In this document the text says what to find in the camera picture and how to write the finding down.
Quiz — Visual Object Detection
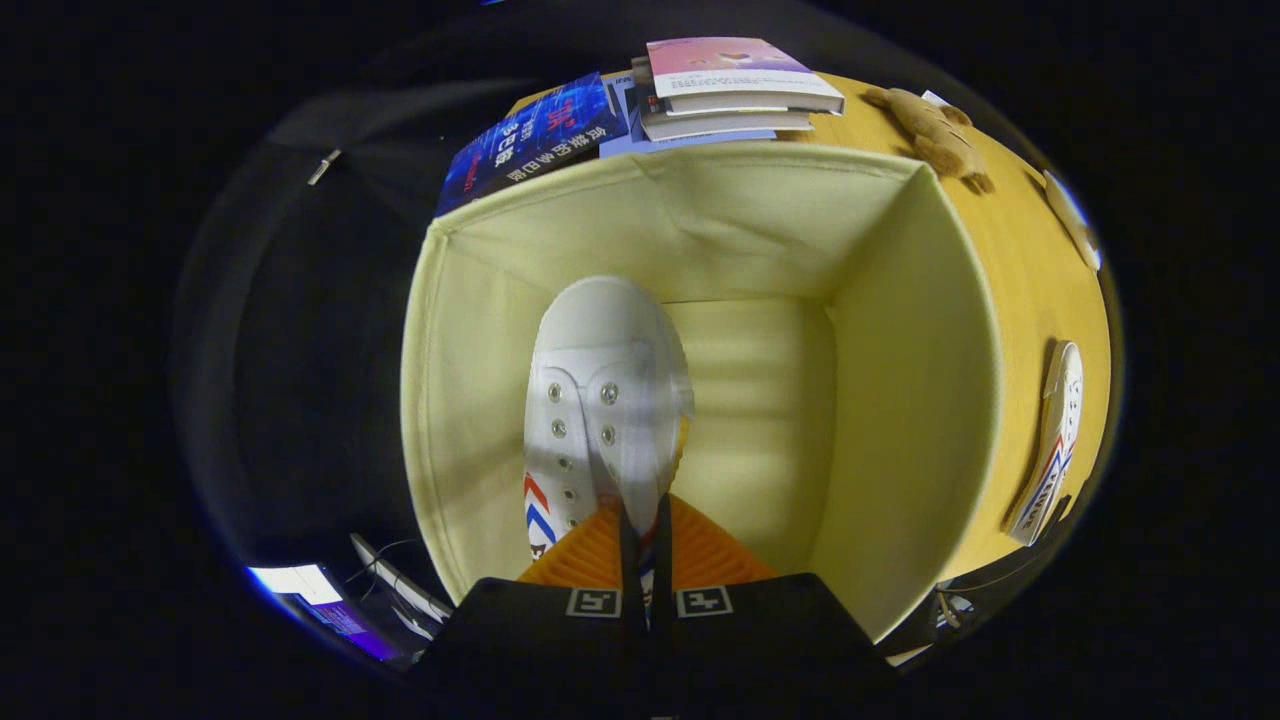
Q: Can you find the brown plush toy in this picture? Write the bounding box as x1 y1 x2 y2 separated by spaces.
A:
862 87 996 194

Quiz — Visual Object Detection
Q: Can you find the white flat device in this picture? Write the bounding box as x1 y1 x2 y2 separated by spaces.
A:
348 533 456 626

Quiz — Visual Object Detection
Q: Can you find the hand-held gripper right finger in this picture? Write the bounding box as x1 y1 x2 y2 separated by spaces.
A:
652 493 898 717

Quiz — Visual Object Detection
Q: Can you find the green fabric storage box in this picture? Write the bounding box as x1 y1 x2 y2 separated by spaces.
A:
400 140 1001 643

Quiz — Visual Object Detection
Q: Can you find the pink cover book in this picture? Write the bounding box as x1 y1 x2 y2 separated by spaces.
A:
645 38 846 113

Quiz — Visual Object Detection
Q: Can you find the grey book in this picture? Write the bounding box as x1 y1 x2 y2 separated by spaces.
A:
632 58 813 141

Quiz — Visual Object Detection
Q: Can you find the pale blue book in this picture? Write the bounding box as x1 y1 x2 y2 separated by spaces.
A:
600 75 776 158

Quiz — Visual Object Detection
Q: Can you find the white canvas shoe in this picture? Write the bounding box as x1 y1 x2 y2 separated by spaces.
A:
1005 340 1086 548
522 275 696 601

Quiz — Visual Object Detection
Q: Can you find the lit computer monitor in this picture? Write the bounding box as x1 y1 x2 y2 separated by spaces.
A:
245 563 401 663

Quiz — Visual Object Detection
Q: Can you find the dark blue printed book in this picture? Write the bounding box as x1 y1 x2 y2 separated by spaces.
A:
435 72 629 218

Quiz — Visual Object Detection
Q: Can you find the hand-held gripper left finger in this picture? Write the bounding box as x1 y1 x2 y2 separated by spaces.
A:
408 497 646 720

